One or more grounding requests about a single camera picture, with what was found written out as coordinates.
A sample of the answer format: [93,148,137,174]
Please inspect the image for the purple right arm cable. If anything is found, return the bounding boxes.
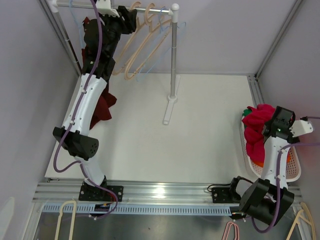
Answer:
[251,116,320,234]

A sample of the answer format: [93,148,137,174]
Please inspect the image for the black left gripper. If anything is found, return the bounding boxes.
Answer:
[98,6,137,58]

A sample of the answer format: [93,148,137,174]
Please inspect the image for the beige hanger bottom right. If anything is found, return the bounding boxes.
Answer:
[286,202,317,240]

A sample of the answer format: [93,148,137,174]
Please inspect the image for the white laundry basket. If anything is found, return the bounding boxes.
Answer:
[239,116,301,183]

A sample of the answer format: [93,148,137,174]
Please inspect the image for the orange t-shirt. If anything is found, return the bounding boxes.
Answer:
[253,154,292,168]

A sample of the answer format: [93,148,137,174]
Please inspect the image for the white metal clothes rack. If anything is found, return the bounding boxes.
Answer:
[47,0,181,125]

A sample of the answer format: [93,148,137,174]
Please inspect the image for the maroon t-shirt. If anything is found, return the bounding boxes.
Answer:
[82,17,117,129]

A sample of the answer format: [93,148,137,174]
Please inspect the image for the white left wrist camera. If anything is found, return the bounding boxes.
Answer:
[95,0,120,18]

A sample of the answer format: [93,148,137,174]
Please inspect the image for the pink t-shirt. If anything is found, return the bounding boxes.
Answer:
[242,104,276,163]

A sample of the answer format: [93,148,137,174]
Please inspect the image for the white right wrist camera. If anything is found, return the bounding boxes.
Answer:
[290,118,314,138]

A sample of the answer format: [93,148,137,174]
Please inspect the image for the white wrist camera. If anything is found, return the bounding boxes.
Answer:
[95,0,120,18]
[290,118,314,138]

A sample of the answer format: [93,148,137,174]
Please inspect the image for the beige hanger bottom left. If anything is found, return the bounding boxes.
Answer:
[54,199,78,240]

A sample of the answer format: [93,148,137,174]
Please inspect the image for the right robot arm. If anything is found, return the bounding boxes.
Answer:
[207,106,297,233]

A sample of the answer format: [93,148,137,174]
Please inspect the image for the beige hanger of green shirt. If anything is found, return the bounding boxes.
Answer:
[127,9,171,76]

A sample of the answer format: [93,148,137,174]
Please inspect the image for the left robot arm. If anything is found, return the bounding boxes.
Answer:
[52,6,137,202]

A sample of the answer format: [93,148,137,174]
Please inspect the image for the slotted cable duct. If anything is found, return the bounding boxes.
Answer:
[42,203,235,216]

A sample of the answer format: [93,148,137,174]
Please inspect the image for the pink hanger bottom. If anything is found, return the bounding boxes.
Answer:
[223,221,241,240]

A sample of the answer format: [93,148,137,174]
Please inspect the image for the beige hanger of pink shirt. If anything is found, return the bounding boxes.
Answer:
[112,2,167,80]

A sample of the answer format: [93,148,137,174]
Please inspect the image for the aluminium mounting rail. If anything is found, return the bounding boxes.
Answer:
[32,181,303,205]

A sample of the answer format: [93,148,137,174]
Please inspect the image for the green t-shirt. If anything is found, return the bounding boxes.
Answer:
[242,108,252,117]

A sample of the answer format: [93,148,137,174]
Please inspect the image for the blue hanger of maroon shirt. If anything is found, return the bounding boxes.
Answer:
[68,0,85,49]

